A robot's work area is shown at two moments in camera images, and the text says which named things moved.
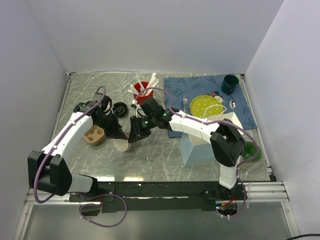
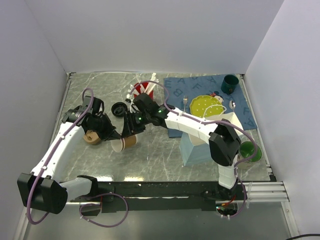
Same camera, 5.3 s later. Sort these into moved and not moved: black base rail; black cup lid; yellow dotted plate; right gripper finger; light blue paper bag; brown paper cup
Moved: brown paper cup; right gripper finger
Not moved: light blue paper bag; black base rail; black cup lid; yellow dotted plate
